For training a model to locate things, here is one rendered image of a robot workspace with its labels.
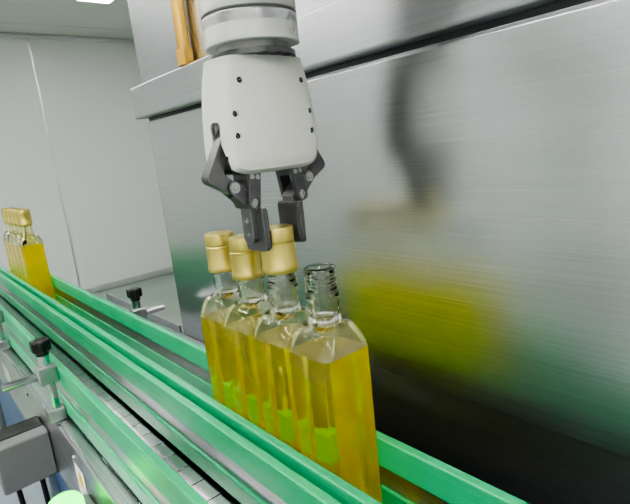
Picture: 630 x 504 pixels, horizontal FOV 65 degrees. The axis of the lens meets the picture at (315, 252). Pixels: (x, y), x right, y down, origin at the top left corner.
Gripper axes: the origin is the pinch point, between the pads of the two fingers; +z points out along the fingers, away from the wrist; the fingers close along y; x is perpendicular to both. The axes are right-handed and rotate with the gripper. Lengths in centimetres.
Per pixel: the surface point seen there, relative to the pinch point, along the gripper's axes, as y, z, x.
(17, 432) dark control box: 19, 34, -54
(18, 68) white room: -114, -121, -577
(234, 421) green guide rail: 3.9, 21.4, -6.5
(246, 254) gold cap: 0.9, 3.1, -4.3
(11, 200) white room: -80, 14, -578
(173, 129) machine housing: -16, -13, -49
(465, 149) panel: -12.0, -5.2, 13.4
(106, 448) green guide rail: 13.2, 26.8, -22.8
